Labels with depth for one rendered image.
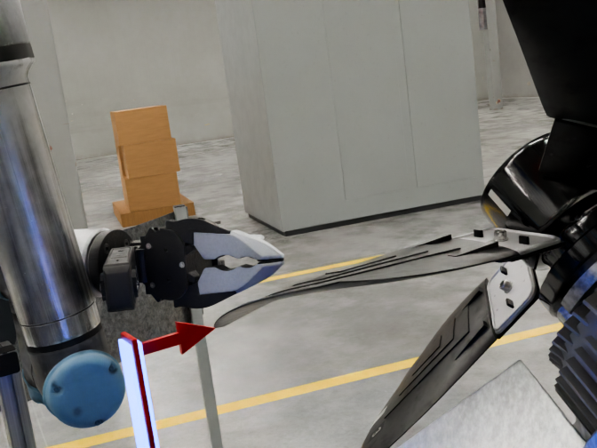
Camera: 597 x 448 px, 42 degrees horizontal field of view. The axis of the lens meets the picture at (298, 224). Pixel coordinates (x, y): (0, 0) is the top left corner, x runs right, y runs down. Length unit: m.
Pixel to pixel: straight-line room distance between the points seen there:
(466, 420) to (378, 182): 6.38
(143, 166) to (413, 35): 3.26
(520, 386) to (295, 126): 6.13
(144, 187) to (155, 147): 0.45
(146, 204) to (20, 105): 7.96
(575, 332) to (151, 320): 2.06
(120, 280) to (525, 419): 0.38
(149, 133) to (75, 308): 7.88
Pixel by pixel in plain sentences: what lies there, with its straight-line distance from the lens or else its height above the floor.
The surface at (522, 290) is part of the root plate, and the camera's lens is 0.81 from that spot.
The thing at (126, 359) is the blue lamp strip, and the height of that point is 1.18.
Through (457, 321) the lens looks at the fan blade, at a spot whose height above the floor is 1.07.
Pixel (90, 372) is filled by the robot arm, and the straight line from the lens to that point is 0.78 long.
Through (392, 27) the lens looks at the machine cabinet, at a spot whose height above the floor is 1.66.
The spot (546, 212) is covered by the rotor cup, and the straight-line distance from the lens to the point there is 0.74.
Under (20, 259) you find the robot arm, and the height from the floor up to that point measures 1.22.
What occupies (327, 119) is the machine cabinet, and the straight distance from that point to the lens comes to 6.87.
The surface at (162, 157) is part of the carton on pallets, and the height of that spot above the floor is 0.68.
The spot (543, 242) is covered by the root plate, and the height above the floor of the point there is 1.18.
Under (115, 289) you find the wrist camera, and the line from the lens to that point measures 0.74.
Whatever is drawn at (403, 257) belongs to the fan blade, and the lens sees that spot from 0.66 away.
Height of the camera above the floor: 1.35
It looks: 11 degrees down
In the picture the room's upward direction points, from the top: 7 degrees counter-clockwise
